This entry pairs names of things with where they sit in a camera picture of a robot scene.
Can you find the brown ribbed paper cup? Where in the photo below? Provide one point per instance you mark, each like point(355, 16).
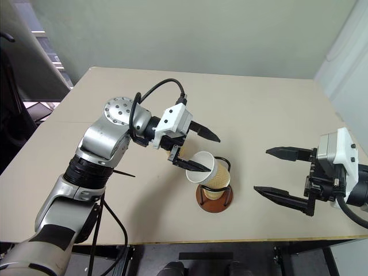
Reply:
point(214, 176)

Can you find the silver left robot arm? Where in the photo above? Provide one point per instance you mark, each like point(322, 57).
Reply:
point(100, 138)

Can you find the white partition panel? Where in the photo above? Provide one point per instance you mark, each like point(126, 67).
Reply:
point(345, 72)

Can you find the black chair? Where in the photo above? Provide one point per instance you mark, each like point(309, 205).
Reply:
point(11, 115)

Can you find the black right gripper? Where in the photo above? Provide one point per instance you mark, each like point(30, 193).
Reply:
point(322, 181)

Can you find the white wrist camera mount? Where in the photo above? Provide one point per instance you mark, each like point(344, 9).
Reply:
point(175, 120)
point(345, 149)

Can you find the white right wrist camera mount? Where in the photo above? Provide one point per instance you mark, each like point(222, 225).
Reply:
point(345, 149)

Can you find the black metal table frame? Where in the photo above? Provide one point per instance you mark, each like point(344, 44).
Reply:
point(287, 249)

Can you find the black flat strip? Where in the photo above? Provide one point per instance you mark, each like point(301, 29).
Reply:
point(205, 256)

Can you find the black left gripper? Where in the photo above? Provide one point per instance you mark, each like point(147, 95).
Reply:
point(171, 142)

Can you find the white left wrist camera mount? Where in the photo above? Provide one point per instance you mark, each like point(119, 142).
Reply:
point(175, 120)

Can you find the dark rounded shape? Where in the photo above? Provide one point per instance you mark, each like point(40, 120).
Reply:
point(173, 269)

